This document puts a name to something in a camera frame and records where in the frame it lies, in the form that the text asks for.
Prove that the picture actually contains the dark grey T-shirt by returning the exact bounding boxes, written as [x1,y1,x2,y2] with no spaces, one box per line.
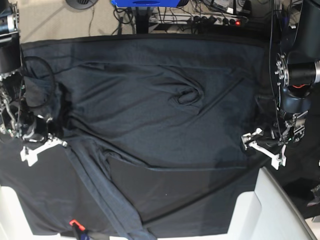
[21,37,271,240]

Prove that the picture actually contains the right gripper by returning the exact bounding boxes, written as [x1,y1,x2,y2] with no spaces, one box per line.
[18,111,63,143]

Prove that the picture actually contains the white power strip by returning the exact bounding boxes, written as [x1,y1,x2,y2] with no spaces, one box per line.
[149,12,248,27]

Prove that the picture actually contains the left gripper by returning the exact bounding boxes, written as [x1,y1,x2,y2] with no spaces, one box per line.
[241,122,305,150]

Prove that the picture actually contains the white chair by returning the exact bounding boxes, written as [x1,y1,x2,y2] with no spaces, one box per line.
[226,167,317,240]

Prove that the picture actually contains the blue plastic bin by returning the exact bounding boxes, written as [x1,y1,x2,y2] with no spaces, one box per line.
[110,0,180,8]

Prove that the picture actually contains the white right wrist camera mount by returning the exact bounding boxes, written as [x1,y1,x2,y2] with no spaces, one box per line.
[20,133,68,167]

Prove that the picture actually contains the black table cloth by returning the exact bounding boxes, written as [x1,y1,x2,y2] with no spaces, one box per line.
[0,34,320,237]

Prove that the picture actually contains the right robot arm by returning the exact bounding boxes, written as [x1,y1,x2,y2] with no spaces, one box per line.
[0,0,61,143]

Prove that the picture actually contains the grey round floor base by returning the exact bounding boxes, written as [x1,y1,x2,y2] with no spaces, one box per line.
[65,0,98,10]

